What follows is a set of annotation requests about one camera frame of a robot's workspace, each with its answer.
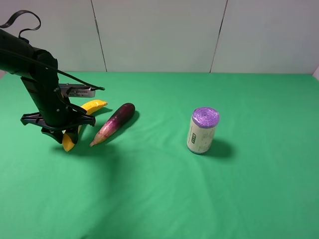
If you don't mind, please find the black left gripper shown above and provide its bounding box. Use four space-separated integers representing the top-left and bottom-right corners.
20 72 96 144

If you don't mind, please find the yellow banana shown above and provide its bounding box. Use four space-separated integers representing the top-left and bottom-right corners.
62 100 108 152

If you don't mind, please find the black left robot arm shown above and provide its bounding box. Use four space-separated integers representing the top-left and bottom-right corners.
0 30 98 144

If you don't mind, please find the purple eggplant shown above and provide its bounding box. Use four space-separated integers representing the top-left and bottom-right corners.
90 103 136 147

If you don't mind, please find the purple trash bag roll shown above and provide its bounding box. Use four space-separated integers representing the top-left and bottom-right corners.
187 107 220 154

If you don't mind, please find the green tablecloth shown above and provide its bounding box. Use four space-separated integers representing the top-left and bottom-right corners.
0 73 319 239

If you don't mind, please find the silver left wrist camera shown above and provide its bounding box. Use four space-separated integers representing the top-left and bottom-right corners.
59 84 96 98

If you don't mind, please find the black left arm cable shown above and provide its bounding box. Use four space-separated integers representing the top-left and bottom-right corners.
0 9 106 91

